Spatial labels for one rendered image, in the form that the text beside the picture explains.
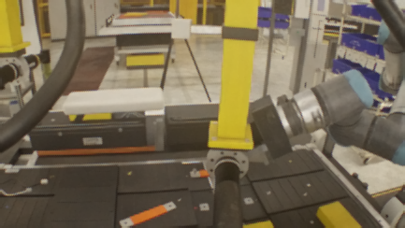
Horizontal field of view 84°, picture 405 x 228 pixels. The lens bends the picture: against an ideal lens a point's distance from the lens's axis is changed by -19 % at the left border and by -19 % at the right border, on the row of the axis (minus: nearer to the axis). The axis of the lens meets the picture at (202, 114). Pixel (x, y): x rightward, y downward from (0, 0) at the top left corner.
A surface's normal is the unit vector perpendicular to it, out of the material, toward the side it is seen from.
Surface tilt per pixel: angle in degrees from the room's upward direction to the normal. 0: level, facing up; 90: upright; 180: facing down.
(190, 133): 90
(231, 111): 90
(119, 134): 90
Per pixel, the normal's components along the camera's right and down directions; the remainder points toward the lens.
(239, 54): -0.07, 0.43
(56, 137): 0.20, 0.43
